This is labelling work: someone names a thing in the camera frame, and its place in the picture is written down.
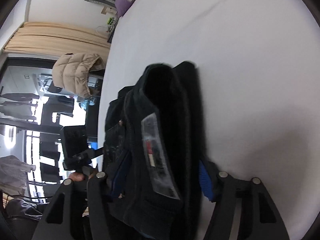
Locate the dark grey nightstand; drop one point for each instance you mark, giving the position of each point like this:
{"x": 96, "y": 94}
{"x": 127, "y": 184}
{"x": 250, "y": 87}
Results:
{"x": 111, "y": 26}

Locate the left hand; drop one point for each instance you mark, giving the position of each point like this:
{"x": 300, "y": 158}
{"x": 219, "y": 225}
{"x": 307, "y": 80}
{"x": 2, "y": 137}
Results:
{"x": 75, "y": 176}

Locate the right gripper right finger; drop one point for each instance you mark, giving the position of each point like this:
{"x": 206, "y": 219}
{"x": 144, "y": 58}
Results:
{"x": 245, "y": 205}

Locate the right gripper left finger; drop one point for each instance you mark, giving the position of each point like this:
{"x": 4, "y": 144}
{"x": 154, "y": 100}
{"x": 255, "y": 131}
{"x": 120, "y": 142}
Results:
{"x": 78, "y": 210}

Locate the beige curtain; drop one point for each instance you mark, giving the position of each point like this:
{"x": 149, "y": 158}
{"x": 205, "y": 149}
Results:
{"x": 56, "y": 39}

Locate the black denim pants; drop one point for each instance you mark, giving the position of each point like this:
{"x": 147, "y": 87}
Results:
{"x": 152, "y": 149}

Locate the beige puffer jacket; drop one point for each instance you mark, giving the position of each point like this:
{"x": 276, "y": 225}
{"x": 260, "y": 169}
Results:
{"x": 71, "y": 72}

